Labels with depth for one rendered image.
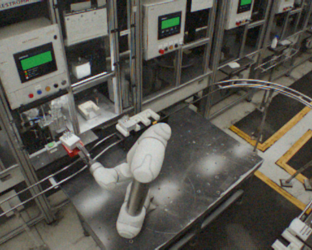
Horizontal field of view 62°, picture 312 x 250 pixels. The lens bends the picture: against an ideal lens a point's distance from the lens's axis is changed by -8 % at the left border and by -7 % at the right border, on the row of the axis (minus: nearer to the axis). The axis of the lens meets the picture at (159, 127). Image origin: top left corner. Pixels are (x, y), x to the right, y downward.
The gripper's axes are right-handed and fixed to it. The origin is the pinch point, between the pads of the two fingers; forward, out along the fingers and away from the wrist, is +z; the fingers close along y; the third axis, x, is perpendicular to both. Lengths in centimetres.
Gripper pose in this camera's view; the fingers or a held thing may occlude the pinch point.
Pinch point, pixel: (80, 150)
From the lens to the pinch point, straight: 204.9
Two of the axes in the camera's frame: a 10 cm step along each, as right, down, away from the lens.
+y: 0.3, -7.5, -6.6
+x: -7.6, 4.1, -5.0
